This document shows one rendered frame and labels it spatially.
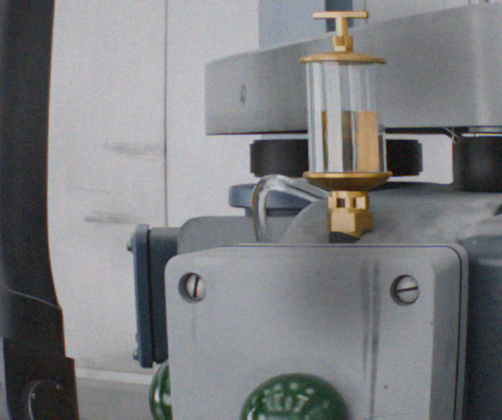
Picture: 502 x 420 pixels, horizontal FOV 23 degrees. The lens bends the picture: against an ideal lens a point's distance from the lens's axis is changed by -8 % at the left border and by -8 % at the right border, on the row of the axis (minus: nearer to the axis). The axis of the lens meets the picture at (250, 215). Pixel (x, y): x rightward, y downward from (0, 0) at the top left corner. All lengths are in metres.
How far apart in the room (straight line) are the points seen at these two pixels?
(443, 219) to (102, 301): 5.93
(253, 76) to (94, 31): 5.57
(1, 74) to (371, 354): 0.39
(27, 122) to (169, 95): 5.44
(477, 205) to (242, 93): 0.38
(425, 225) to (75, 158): 5.96
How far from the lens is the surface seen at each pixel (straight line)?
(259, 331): 0.34
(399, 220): 0.42
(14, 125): 0.68
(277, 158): 0.85
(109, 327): 6.33
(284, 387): 0.33
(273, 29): 5.45
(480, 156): 0.49
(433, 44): 0.53
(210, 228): 0.82
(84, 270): 6.36
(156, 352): 0.85
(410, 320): 0.33
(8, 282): 0.63
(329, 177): 0.40
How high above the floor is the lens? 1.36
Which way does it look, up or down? 3 degrees down
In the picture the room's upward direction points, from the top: 1 degrees counter-clockwise
